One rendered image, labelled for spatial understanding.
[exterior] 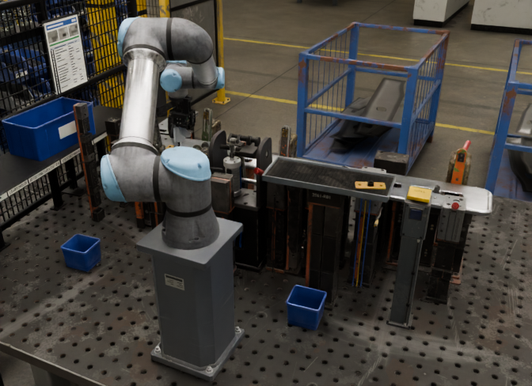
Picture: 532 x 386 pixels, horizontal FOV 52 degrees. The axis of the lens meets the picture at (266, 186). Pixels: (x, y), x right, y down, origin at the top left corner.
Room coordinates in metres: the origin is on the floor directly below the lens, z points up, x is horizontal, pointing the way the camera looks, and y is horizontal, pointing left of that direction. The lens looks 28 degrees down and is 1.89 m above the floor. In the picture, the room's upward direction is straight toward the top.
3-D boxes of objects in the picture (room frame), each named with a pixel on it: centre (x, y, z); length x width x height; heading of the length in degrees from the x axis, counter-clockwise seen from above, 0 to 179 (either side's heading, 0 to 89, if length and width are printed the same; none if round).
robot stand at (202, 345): (1.21, 0.20, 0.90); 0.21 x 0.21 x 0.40; 65
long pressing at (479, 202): (1.82, -0.10, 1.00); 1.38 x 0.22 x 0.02; 70
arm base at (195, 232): (1.21, 0.20, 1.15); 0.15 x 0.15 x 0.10
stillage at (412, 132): (4.04, -0.83, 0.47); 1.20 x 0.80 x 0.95; 154
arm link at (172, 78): (1.87, 0.31, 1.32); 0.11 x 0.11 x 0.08; 0
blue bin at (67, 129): (1.96, 0.82, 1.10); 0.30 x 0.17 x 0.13; 154
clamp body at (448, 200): (1.46, -0.58, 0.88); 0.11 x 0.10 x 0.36; 160
